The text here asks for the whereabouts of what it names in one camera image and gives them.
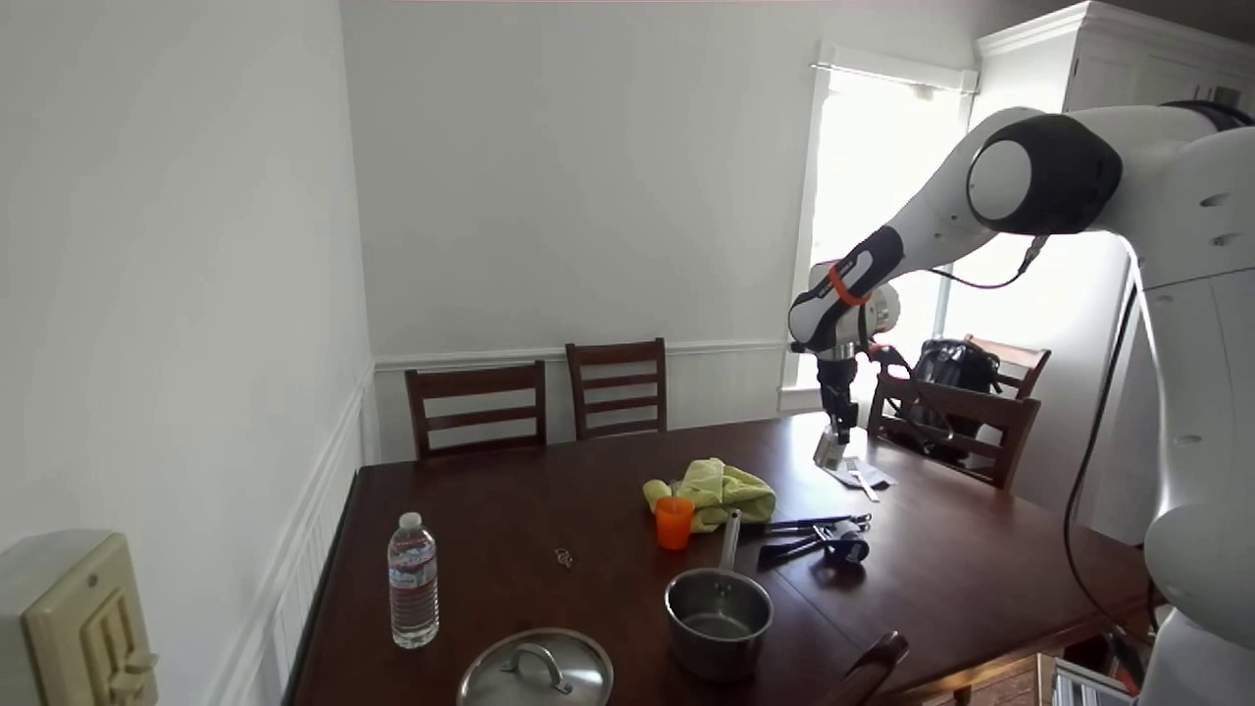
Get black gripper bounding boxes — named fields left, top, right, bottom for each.
left=810, top=349, right=861, bottom=449

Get clear plastic water bottle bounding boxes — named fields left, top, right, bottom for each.
left=384, top=511, right=441, bottom=656

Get white paper packet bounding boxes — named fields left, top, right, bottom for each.
left=830, top=456, right=895, bottom=502

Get dark wooden slat chair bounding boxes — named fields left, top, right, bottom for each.
left=402, top=362, right=549, bottom=468
left=861, top=340, right=1048, bottom=496
left=562, top=333, right=670, bottom=442

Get yellow green cloth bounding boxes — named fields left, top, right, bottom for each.
left=639, top=456, right=780, bottom=536

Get black bag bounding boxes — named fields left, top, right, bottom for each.
left=915, top=333, right=1005, bottom=398

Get small orange cup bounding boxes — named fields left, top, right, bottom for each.
left=649, top=496, right=700, bottom=554

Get white flat panel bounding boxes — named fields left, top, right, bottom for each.
left=1034, top=656, right=1143, bottom=706

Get steel pot lid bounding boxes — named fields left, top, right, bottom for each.
left=453, top=628, right=618, bottom=706

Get tall white cabinet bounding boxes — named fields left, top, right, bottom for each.
left=973, top=0, right=1255, bottom=548

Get black handled metal tongs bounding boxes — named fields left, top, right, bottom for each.
left=752, top=513, right=873, bottom=571

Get orange strap on arm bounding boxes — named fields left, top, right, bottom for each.
left=823, top=263, right=871, bottom=315

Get metallic pot with handle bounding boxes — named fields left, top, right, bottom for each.
left=657, top=511, right=775, bottom=685

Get bright window with white frame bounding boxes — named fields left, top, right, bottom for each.
left=780, top=48, right=980, bottom=412

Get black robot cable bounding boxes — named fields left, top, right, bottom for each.
left=928, top=232, right=1143, bottom=628

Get beige wall light switch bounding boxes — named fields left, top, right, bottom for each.
left=0, top=524, right=163, bottom=706

